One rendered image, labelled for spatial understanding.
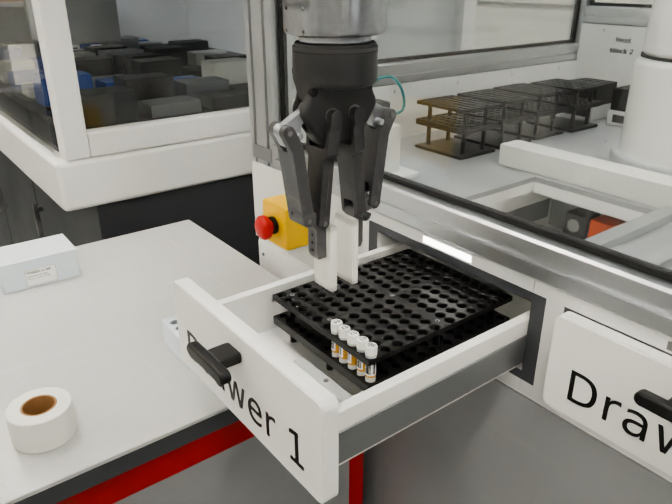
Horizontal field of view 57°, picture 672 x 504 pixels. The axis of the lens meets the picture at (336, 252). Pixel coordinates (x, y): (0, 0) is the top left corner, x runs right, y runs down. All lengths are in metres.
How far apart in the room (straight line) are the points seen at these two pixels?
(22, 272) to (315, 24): 0.77
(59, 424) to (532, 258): 0.55
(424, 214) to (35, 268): 0.67
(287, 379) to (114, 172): 0.91
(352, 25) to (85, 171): 0.93
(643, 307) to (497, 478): 0.33
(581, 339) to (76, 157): 1.02
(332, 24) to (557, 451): 0.53
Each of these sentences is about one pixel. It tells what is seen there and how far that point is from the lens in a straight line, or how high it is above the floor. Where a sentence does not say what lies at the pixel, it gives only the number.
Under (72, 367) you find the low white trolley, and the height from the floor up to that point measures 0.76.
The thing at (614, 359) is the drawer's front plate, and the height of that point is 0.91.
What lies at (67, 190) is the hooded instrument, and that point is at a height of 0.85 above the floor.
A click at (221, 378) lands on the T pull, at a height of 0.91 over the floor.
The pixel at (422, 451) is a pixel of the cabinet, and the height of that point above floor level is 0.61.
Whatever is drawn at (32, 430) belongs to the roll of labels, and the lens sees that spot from 0.78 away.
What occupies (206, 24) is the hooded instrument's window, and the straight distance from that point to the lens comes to 1.45.
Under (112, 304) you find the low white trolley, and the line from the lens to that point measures 1.07.
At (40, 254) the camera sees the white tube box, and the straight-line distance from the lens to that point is 1.17.
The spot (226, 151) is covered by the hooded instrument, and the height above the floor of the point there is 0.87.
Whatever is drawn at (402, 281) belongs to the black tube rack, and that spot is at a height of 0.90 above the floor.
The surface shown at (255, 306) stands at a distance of 0.77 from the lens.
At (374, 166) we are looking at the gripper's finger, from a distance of 0.61.
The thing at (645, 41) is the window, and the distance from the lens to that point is 0.63.
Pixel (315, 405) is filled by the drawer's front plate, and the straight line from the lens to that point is 0.53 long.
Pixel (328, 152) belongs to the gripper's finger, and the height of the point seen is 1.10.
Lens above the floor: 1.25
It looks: 24 degrees down
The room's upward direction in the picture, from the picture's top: straight up
